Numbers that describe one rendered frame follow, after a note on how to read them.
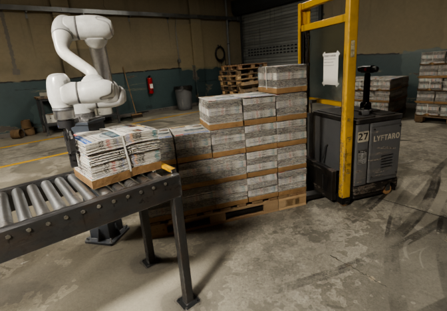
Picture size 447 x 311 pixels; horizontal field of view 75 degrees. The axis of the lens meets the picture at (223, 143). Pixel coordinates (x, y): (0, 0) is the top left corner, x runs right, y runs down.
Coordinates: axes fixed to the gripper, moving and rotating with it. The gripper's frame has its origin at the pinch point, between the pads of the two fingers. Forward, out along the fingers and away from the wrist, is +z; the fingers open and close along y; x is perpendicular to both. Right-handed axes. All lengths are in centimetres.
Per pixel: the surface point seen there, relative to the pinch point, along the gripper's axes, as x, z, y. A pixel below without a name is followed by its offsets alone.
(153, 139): -37.5, -4.7, -12.9
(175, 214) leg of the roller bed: -38, 34, -28
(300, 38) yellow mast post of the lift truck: -227, -63, 34
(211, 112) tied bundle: -107, -6, 28
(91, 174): -3.8, 4.9, -14.2
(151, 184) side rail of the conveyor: -26.5, 13.0, -27.8
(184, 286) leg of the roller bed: -38, 79, -28
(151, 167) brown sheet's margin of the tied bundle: -34.4, 9.8, -13.0
